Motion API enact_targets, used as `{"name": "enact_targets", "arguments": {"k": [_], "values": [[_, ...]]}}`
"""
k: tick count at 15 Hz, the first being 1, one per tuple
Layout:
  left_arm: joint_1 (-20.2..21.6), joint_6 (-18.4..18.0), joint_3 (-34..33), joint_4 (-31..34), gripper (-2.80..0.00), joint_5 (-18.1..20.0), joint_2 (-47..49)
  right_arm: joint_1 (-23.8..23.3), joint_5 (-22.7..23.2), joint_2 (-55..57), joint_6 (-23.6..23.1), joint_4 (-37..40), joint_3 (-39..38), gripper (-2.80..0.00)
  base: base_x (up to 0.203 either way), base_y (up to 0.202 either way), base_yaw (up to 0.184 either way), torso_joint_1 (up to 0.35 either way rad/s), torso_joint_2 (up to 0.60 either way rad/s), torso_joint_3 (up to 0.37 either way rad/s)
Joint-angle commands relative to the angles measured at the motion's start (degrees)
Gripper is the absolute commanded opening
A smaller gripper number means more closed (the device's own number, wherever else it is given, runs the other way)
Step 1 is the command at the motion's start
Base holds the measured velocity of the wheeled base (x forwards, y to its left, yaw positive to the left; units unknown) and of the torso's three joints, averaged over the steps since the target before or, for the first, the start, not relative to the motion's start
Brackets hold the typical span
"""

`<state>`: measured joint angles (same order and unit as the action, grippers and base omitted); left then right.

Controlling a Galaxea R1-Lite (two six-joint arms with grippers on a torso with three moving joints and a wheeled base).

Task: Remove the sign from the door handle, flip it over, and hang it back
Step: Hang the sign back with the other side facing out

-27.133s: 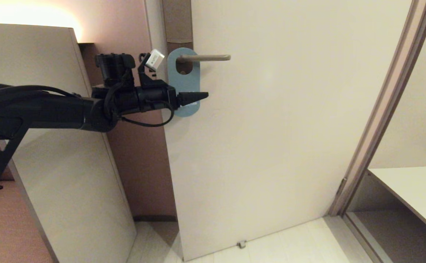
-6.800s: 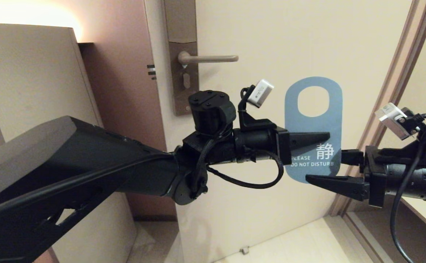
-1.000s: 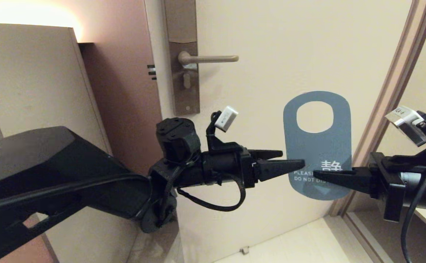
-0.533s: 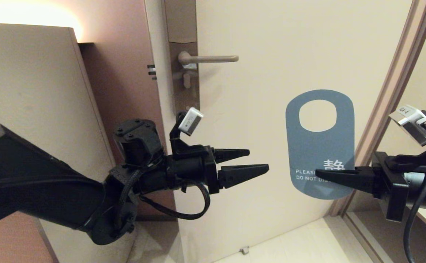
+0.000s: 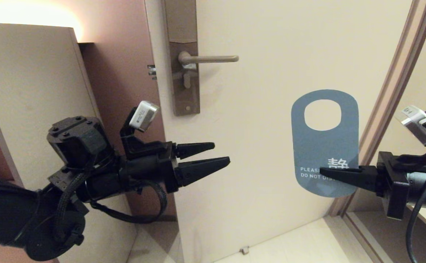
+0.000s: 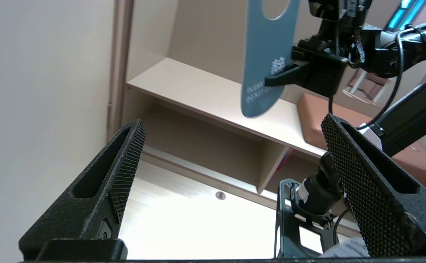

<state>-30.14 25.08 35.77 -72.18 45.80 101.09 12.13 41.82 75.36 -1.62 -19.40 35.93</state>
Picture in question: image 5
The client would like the blue do-not-disturb door hanger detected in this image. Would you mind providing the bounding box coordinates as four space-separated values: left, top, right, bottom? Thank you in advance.
290 89 360 198

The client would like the white door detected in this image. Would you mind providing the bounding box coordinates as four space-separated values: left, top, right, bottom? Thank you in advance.
144 0 415 263

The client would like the brown door lock plate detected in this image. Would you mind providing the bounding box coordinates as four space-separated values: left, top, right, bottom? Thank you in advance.
162 0 200 117

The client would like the dark baseboard strip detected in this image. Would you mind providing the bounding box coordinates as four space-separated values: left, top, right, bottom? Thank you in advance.
134 215 179 222

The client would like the beige cabinet panel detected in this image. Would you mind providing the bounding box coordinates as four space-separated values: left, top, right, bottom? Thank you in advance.
0 23 137 263

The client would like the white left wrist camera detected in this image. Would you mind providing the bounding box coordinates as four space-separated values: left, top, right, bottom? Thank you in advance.
128 100 160 133

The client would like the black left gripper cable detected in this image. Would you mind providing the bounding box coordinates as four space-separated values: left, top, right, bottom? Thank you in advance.
90 180 168 224

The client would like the brown door frame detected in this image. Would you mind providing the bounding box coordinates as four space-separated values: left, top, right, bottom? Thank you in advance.
329 0 426 217

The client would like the metal door handle lever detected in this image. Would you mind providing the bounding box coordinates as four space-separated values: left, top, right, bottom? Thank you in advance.
178 51 239 67

